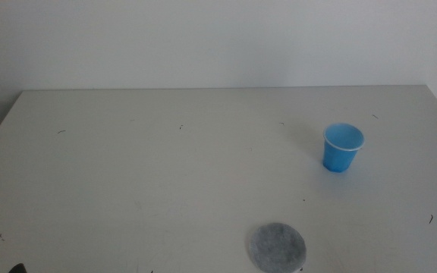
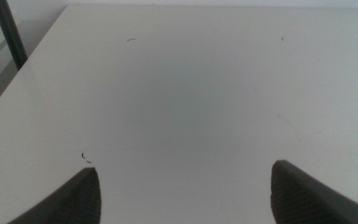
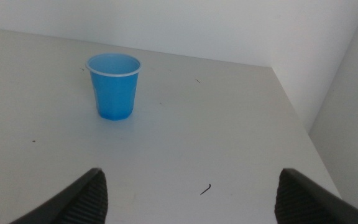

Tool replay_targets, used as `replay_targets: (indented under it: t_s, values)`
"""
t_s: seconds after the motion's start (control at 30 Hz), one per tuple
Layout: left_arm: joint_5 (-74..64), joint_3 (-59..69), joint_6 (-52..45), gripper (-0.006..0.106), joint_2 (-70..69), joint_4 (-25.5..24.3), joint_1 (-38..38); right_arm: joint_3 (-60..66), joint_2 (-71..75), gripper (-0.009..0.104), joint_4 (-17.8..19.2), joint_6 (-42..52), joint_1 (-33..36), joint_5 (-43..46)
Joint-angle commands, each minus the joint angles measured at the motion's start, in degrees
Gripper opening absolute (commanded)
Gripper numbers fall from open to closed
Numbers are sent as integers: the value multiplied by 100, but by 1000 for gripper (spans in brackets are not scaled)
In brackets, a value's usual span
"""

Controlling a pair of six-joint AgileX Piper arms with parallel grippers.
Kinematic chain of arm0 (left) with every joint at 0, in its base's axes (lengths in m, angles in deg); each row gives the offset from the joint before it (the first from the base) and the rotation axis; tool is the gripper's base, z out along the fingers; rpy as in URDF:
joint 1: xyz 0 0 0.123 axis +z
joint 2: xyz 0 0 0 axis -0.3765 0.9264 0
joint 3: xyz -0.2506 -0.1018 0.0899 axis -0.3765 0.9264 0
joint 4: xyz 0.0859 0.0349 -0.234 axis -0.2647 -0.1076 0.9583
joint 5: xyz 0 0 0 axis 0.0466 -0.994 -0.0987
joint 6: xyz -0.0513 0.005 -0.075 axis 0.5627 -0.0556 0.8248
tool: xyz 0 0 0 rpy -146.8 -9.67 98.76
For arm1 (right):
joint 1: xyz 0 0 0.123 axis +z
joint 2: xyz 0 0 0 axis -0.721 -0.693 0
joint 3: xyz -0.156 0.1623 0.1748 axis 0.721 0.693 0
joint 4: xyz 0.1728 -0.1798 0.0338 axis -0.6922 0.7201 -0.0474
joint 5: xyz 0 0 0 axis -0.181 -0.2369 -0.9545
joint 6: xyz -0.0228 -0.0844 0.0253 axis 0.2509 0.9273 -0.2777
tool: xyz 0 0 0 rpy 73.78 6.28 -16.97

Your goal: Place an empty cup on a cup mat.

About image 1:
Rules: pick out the grey round felt cup mat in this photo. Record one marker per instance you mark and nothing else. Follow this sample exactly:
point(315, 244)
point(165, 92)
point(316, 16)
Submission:
point(277, 248)

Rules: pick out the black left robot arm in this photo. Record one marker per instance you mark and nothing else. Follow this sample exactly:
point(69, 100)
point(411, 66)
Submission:
point(17, 269)

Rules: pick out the blue plastic cup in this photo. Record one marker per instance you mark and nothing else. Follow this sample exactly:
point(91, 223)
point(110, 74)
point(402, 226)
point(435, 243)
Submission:
point(338, 157)

